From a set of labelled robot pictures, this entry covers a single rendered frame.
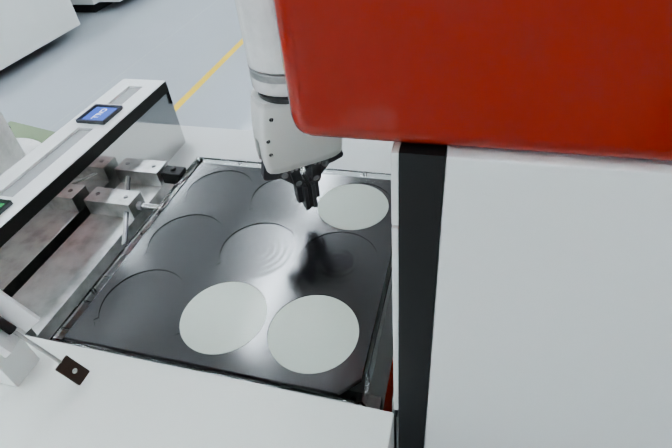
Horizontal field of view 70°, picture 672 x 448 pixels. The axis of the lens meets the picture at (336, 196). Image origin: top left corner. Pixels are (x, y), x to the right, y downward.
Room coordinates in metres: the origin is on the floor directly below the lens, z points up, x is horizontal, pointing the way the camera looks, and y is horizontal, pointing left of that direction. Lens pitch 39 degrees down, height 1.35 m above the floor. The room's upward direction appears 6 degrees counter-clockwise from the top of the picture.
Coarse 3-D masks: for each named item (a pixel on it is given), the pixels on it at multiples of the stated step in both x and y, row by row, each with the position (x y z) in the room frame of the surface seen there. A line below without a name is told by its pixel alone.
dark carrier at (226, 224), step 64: (192, 192) 0.59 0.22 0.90; (256, 192) 0.58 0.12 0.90; (320, 192) 0.56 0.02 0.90; (384, 192) 0.54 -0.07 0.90; (128, 256) 0.47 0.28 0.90; (192, 256) 0.45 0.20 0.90; (256, 256) 0.44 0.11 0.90; (320, 256) 0.43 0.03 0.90; (384, 256) 0.42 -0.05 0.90; (128, 320) 0.36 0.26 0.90; (320, 384) 0.26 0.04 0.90
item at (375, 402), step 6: (78, 342) 0.37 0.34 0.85; (192, 366) 0.32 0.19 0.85; (222, 372) 0.31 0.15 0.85; (348, 390) 0.27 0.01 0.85; (336, 396) 0.27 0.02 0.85; (342, 396) 0.27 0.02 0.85; (348, 396) 0.27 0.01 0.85; (354, 396) 0.27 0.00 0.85; (360, 396) 0.26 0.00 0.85; (372, 396) 0.26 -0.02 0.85; (378, 396) 0.26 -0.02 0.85; (372, 402) 0.26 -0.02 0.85; (378, 402) 0.26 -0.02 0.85; (378, 408) 0.25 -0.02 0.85
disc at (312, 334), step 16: (288, 304) 0.36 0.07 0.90; (304, 304) 0.36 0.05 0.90; (320, 304) 0.35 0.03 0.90; (336, 304) 0.35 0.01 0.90; (272, 320) 0.34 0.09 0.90; (288, 320) 0.34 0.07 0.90; (304, 320) 0.33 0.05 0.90; (320, 320) 0.33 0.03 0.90; (336, 320) 0.33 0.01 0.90; (352, 320) 0.33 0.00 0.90; (272, 336) 0.32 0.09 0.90; (288, 336) 0.32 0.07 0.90; (304, 336) 0.31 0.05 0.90; (320, 336) 0.31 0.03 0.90; (336, 336) 0.31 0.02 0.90; (352, 336) 0.31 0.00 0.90; (272, 352) 0.30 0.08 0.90; (288, 352) 0.30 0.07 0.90; (304, 352) 0.29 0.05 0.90; (320, 352) 0.29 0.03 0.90; (336, 352) 0.29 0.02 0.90; (288, 368) 0.28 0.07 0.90; (304, 368) 0.27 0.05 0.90; (320, 368) 0.27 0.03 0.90
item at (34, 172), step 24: (120, 96) 0.84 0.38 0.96; (144, 96) 0.82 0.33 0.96; (72, 120) 0.75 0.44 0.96; (120, 120) 0.74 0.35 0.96; (48, 144) 0.68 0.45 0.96; (72, 144) 0.68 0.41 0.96; (24, 168) 0.62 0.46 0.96; (48, 168) 0.61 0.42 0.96; (0, 192) 0.56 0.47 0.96; (24, 192) 0.55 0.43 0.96; (0, 216) 0.51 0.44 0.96
